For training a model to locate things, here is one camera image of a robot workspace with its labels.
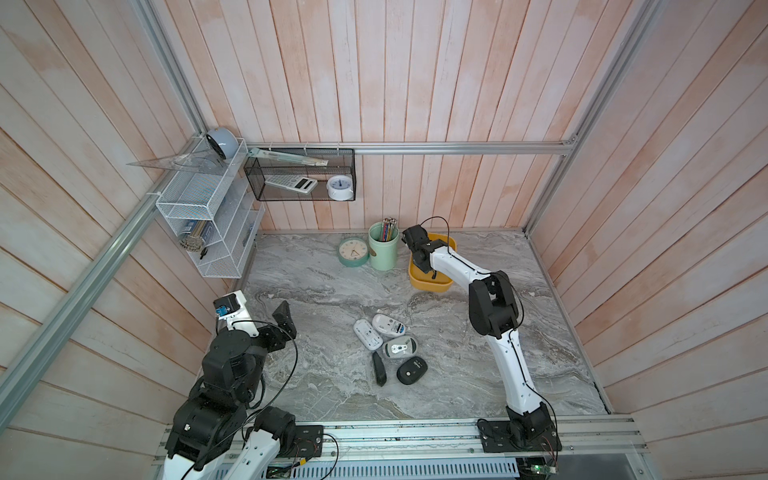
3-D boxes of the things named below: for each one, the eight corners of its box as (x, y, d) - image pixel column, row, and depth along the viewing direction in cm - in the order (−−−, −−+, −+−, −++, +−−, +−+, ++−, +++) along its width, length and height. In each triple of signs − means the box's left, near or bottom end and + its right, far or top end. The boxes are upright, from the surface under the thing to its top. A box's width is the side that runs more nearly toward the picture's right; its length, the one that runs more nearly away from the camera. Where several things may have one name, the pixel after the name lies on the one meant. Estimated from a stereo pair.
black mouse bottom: (405, 390, 83) (405, 387, 81) (393, 371, 86) (393, 368, 84) (430, 372, 86) (431, 369, 84) (417, 355, 89) (418, 352, 87)
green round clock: (337, 266, 112) (336, 260, 109) (339, 244, 119) (338, 237, 116) (369, 266, 112) (368, 260, 109) (369, 244, 119) (369, 237, 116)
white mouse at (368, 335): (372, 354, 89) (372, 351, 88) (350, 327, 95) (350, 324, 93) (385, 343, 91) (385, 341, 90) (363, 318, 97) (363, 315, 95)
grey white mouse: (383, 359, 88) (383, 353, 85) (383, 342, 92) (383, 336, 88) (416, 359, 88) (418, 353, 85) (415, 342, 92) (416, 336, 88)
